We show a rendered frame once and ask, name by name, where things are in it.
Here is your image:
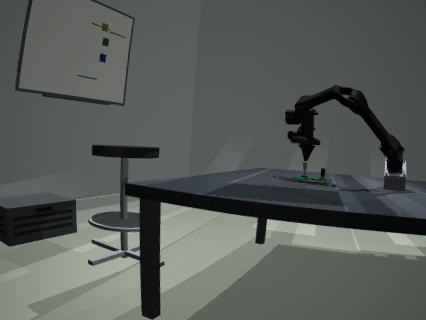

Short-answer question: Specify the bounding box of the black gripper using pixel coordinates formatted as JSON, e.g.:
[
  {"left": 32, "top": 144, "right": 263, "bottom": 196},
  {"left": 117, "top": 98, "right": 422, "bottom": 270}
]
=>
[{"left": 291, "top": 125, "right": 320, "bottom": 161}]

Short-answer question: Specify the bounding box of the green circuit board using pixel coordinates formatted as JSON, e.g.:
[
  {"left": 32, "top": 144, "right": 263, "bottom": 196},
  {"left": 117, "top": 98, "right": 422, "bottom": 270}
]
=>
[{"left": 291, "top": 162, "right": 330, "bottom": 185}]

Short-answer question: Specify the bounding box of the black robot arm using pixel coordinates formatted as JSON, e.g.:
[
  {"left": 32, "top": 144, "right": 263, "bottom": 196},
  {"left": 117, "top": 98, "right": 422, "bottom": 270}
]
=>
[{"left": 285, "top": 85, "right": 405, "bottom": 174}]

